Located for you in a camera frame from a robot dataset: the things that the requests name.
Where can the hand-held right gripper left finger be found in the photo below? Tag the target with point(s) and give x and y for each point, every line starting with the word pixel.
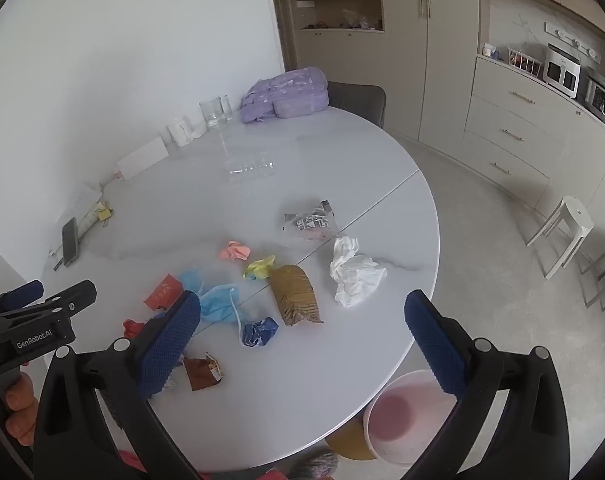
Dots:
pixel 170 345

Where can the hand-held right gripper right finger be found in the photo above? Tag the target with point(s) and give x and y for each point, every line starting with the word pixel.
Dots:
pixel 432 345

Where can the grey quilted cloth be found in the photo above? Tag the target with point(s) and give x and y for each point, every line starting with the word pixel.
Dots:
pixel 315 465

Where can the white jar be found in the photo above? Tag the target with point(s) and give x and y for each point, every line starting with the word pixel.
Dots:
pixel 488 51

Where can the tall beige cabinet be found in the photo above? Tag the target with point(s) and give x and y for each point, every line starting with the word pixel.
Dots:
pixel 447 60

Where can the grey chair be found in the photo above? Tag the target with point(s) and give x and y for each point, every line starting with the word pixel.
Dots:
pixel 357 100

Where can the beige drawer cabinet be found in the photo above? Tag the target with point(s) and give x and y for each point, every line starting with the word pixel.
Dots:
pixel 512 110

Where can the white mug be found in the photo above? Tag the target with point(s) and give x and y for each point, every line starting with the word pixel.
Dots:
pixel 196 127
pixel 180 132

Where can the wide clear glass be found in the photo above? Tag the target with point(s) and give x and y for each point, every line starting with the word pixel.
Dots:
pixel 213 112

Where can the yellow binder clip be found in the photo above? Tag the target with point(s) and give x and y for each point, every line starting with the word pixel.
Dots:
pixel 105 214

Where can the brown wrapped packet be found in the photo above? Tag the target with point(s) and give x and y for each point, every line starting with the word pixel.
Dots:
pixel 295 295

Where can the white rectangular box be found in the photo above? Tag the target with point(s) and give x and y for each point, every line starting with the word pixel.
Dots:
pixel 142 158

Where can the white paper sheets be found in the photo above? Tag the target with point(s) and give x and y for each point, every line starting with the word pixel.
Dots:
pixel 80 202

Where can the pink plastic bin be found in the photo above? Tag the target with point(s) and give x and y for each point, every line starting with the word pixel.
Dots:
pixel 397 420

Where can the metal frame chair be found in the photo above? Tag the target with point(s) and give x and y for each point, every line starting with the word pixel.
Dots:
pixel 600 256

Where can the red floral clothing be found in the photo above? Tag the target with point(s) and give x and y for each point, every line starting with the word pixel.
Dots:
pixel 130 460

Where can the white plastic stool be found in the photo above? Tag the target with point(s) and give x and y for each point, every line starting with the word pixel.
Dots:
pixel 575 212

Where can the red crumpled paper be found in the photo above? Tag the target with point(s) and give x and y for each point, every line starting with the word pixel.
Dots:
pixel 132 329

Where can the blue face mask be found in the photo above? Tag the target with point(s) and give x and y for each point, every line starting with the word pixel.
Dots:
pixel 217 302

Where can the white plastic bag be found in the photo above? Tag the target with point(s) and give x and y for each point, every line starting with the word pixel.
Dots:
pixel 355 275

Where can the person's left hand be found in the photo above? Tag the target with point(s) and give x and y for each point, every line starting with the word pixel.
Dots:
pixel 21 410

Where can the orange snack wrapper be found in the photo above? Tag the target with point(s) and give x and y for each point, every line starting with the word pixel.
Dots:
pixel 162 292

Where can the narrow clear glass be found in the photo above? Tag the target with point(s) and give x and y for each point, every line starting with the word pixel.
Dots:
pixel 227 106

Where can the yellow crumpled wrapper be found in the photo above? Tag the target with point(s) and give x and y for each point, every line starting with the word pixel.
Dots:
pixel 260 267

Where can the blue crumpled wrapper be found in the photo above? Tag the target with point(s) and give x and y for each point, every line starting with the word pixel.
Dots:
pixel 258 332

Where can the purple backpack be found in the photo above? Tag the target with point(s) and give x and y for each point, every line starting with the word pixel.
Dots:
pixel 282 92

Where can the white countertop oven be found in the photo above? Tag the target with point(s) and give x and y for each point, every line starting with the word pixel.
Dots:
pixel 560 72

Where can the clear plastic tray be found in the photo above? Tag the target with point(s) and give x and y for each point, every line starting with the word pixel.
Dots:
pixel 250 167

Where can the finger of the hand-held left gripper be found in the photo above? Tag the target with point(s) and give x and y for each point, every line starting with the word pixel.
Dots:
pixel 25 291
pixel 67 302

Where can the yellow stool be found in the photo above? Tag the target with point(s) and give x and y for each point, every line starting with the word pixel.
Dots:
pixel 350 445

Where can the white wall rack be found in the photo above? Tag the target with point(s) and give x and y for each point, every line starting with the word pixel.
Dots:
pixel 572 42

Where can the dark smartphone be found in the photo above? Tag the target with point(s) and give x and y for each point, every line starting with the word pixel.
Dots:
pixel 71 242

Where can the pink crumpled paper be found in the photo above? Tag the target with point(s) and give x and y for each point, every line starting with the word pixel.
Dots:
pixel 235 251

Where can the silver microwave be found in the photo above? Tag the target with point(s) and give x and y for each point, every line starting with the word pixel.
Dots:
pixel 600 100

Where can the small brown wrapper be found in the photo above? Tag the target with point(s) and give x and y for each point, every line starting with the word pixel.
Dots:
pixel 200 372

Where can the printed clear snack wrapper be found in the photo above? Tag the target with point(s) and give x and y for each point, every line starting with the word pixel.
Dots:
pixel 310 220

